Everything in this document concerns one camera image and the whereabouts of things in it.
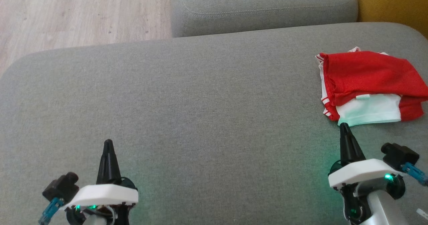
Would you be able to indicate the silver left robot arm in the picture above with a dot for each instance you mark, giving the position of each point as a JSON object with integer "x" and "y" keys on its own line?
{"x": 98, "y": 221}

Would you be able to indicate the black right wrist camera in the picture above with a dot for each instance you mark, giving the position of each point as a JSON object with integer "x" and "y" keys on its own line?
{"x": 399, "y": 156}

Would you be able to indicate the red white basketball jersey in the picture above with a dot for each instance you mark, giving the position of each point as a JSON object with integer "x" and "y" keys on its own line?
{"x": 367, "y": 71}

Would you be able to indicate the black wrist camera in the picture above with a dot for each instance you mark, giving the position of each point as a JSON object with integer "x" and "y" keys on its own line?
{"x": 399, "y": 156}
{"x": 60, "y": 188}

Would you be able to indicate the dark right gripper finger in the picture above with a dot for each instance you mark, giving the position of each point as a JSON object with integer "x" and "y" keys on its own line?
{"x": 349, "y": 148}

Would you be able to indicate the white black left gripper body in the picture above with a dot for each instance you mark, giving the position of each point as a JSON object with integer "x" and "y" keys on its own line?
{"x": 103, "y": 195}

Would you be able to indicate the yellow sofa cushion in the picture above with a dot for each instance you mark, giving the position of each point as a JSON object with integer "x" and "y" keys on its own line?
{"x": 394, "y": 1}

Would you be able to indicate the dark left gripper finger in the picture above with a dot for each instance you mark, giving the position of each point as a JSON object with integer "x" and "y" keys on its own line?
{"x": 108, "y": 164}

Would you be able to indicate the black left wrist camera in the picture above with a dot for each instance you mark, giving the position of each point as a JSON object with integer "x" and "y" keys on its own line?
{"x": 60, "y": 188}

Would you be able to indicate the grey fabric sofa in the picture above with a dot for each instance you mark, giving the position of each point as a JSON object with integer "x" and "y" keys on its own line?
{"x": 200, "y": 118}

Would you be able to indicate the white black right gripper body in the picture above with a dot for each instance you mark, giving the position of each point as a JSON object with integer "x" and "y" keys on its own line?
{"x": 361, "y": 173}

